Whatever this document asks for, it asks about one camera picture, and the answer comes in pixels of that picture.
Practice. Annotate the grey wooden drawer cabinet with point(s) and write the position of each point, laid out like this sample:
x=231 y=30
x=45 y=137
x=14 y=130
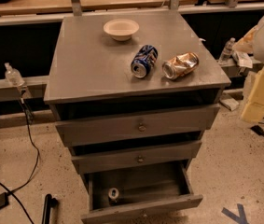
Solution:
x=91 y=75

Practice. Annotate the white block under rail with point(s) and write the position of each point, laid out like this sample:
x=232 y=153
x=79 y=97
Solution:
x=227 y=101

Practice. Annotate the white paper bowl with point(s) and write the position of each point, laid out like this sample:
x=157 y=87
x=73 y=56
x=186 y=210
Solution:
x=121 y=29

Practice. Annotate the blue silver redbull can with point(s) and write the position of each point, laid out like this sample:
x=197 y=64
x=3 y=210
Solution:
x=113 y=194

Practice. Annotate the crushed orange soda can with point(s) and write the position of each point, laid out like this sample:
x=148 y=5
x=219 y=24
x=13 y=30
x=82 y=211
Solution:
x=180 y=65

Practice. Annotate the black pole stand base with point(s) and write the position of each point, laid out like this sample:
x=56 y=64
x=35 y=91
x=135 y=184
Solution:
x=49 y=203

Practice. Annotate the clear water bottle right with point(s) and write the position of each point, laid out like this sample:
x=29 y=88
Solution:
x=226 y=52

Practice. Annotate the grey open bottom drawer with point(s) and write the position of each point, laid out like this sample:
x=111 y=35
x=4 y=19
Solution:
x=143 y=191

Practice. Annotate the clear bottle on left rail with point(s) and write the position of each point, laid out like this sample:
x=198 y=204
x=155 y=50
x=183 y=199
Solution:
x=13 y=76

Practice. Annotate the black power adapter right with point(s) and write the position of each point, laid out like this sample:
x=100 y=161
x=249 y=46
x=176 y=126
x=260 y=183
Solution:
x=258 y=130

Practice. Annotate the grey middle drawer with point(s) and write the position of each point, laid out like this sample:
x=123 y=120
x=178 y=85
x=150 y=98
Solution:
x=137 y=156

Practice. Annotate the white packet on rail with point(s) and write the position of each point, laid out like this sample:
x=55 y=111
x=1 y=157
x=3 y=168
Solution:
x=242 y=59

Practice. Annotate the crushed blue pepsi can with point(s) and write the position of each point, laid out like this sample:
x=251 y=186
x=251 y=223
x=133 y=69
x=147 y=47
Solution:
x=144 y=61

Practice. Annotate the grey top drawer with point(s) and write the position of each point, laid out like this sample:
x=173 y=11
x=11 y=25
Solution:
x=76 y=132

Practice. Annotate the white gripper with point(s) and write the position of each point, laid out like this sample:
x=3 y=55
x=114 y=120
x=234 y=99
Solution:
x=254 y=111

